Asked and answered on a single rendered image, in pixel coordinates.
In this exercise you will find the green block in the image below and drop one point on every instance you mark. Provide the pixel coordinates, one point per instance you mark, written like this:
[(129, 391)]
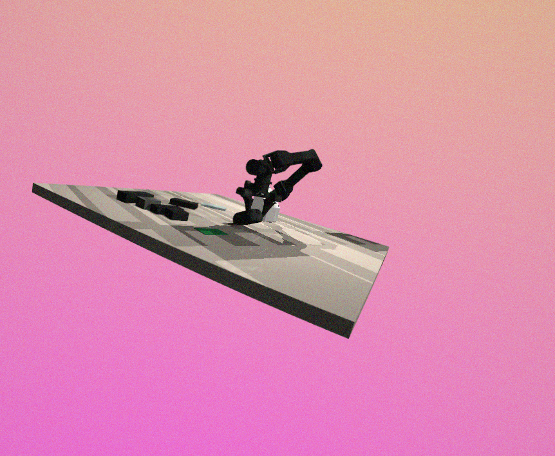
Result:
[(211, 231)]

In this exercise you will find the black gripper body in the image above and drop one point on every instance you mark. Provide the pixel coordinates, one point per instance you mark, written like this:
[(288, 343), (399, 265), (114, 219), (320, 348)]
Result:
[(261, 186)]

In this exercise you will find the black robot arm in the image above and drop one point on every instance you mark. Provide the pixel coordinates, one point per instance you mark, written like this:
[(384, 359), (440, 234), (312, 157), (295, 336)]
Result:
[(281, 160)]

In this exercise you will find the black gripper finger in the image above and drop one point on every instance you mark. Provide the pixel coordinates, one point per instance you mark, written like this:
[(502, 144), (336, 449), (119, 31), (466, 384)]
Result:
[(267, 206), (248, 204)]

